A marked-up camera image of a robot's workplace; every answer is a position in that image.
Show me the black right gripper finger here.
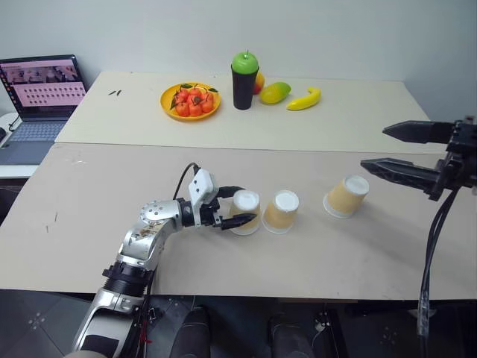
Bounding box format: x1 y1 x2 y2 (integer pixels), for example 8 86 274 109
382 119 457 145
360 157 437 195

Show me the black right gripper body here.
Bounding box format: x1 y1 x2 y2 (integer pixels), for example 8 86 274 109
428 116 477 202

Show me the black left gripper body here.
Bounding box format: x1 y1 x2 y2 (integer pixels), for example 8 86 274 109
193 192 224 229

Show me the tan paper cup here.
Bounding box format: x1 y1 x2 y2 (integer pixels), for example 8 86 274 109
322 175 370 220
262 189 300 235
228 189 262 236

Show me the black plastic tumbler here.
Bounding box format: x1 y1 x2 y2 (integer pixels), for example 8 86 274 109
230 63 259 111

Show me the yellow plastic plate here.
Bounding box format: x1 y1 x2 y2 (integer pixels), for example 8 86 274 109
159 82 223 122

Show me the green yellow toy mango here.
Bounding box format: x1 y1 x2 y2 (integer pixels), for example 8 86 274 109
259 81 292 105

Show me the dark rounded shape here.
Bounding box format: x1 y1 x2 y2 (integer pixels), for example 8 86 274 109
172 306 212 358

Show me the yellow toy banana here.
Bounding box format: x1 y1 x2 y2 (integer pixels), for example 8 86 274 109
285 87 323 112

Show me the green toy apple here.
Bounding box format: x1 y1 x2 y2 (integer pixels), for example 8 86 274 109
231 49 259 75

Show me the grey open laptop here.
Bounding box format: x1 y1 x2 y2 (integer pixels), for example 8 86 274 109
0 54 88 166

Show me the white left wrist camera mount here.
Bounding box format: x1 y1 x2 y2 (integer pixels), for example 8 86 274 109
187 169 219 207

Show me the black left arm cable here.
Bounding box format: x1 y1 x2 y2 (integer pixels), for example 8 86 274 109
172 162 200 201

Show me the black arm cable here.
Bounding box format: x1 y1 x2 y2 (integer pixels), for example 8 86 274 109
172 162 200 201
416 186 460 358

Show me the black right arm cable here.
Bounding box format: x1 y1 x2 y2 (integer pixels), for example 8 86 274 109
416 186 460 358

